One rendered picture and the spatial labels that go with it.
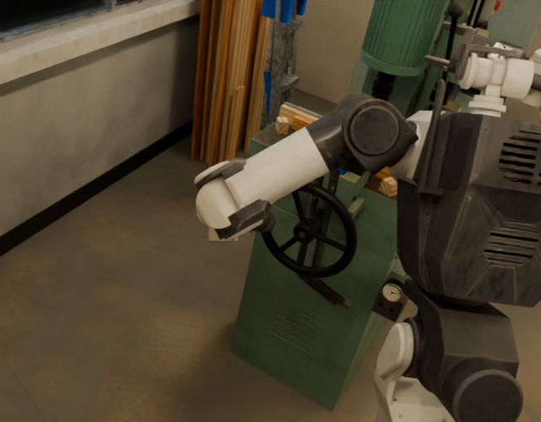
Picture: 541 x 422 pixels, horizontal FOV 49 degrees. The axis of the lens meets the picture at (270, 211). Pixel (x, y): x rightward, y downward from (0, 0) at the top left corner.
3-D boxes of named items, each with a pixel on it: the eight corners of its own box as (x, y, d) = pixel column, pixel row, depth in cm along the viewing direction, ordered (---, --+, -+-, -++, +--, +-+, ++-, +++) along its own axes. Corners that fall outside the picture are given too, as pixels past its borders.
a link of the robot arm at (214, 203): (217, 244, 123) (208, 245, 103) (193, 200, 123) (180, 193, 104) (261, 218, 123) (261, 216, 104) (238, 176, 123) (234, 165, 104)
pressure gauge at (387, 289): (376, 301, 172) (384, 280, 167) (381, 293, 175) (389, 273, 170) (396, 311, 170) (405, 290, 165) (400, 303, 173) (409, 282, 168)
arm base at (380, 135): (394, 190, 96) (434, 129, 93) (327, 151, 94) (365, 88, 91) (375, 172, 110) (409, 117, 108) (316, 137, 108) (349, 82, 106)
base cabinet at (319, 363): (227, 352, 225) (259, 200, 185) (296, 274, 270) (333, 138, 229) (332, 414, 211) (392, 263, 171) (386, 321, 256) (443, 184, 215)
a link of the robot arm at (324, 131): (334, 180, 97) (409, 139, 96) (309, 132, 95) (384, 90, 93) (326, 167, 108) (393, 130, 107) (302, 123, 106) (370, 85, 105)
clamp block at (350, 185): (300, 189, 164) (306, 162, 159) (320, 171, 175) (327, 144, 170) (347, 211, 160) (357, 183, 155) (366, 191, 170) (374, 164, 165)
